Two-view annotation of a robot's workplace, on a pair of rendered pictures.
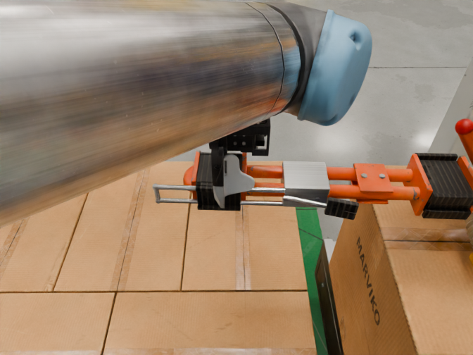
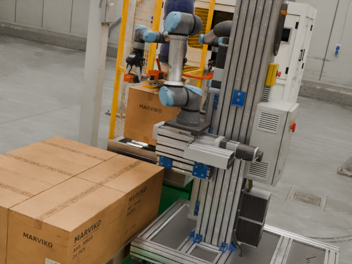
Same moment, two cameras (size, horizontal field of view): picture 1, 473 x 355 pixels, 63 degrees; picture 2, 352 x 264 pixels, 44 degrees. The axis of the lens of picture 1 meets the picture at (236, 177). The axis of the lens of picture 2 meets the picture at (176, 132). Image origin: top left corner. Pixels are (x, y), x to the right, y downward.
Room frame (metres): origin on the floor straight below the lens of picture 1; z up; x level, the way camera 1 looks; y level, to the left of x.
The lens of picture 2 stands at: (-0.92, 2.65, 1.70)
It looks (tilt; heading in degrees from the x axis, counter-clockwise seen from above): 16 degrees down; 291
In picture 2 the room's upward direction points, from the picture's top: 9 degrees clockwise
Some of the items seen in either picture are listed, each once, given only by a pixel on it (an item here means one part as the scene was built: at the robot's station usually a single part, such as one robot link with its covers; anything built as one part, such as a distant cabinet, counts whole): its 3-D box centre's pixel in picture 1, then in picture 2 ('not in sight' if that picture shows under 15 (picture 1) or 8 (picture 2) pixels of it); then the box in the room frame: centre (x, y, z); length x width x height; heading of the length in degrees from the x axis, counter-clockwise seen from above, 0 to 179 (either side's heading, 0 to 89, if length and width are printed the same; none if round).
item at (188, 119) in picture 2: not in sight; (189, 115); (-0.07, 0.21, 1.09); 0.15 x 0.15 x 0.10
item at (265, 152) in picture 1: (237, 108); (137, 57); (0.43, 0.00, 1.34); 0.09 x 0.08 x 0.12; 88
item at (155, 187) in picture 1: (253, 202); (142, 78); (0.39, -0.03, 1.20); 0.31 x 0.03 x 0.05; 88
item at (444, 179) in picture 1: (440, 184); (155, 74); (0.42, -0.32, 1.20); 0.10 x 0.08 x 0.06; 178
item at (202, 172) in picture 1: (220, 176); (131, 77); (0.44, 0.03, 1.20); 0.08 x 0.07 x 0.05; 88
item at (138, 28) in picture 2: not in sight; (140, 33); (0.42, 0.01, 1.50); 0.09 x 0.08 x 0.11; 144
